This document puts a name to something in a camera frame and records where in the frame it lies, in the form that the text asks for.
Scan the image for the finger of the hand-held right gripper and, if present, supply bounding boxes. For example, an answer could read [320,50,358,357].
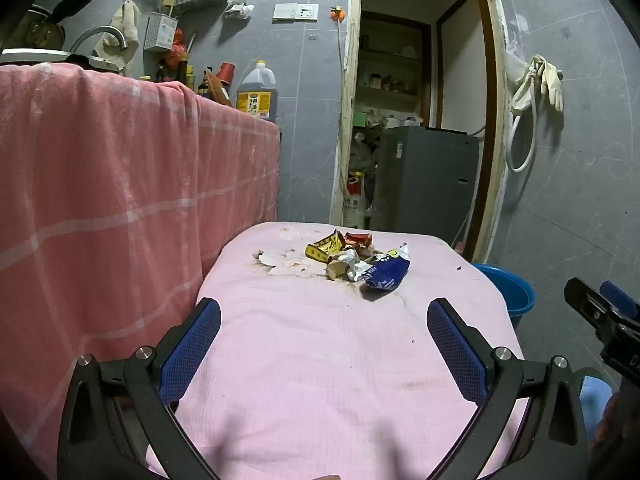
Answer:
[600,281,640,321]
[564,277,610,332]

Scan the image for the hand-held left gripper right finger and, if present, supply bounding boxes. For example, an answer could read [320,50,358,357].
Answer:
[426,297,591,480]

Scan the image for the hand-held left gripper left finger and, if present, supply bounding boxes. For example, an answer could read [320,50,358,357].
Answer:
[56,297,222,480]

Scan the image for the blue plastic basin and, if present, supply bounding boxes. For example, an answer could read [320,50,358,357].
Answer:
[471,263,536,330]

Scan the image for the blue snack bag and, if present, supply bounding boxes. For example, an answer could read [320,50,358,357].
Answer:
[361,242,412,292]

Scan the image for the white wrapper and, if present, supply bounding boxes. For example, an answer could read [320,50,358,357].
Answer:
[340,249,373,282]

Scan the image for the red wrapper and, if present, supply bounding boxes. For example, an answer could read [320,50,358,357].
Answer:
[345,231,376,257]

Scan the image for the yellow wrapper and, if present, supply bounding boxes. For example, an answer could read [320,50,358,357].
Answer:
[306,230,347,265]

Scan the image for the pink blanket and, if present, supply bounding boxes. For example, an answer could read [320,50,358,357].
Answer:
[145,221,531,480]

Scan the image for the grey washing machine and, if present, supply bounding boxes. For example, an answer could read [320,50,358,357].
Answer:
[372,126,481,248]

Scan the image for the white sack with red print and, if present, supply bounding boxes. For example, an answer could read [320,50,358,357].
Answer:
[341,172,371,228]

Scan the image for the pink plaid cloth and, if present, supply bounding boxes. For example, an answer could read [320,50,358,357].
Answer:
[0,62,282,466]

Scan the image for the pale rubber gloves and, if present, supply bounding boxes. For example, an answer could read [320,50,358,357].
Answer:
[512,55,565,112]

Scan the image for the brown seasoning packet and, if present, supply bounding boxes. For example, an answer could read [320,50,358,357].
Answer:
[207,72,232,107]

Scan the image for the large oil jug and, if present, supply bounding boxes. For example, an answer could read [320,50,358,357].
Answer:
[236,61,277,122]

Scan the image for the wooden storage shelf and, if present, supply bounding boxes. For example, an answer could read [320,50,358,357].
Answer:
[357,50,423,101]

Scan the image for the perforated metal utensil holder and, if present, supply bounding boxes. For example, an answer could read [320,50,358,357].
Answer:
[144,14,179,52]

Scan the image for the metal faucet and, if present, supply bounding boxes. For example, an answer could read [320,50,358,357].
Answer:
[70,26,129,57]

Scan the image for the beige hanging towel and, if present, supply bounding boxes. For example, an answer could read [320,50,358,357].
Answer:
[94,0,140,66]

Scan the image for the crumpled white plastic bag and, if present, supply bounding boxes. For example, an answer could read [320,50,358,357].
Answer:
[225,0,256,20]

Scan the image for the white hose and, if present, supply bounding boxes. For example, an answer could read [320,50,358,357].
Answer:
[505,55,546,173]

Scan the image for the wooden door frame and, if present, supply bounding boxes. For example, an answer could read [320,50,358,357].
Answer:
[330,0,511,263]

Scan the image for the wall shelf rack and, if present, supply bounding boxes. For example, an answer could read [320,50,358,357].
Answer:
[172,0,234,15]

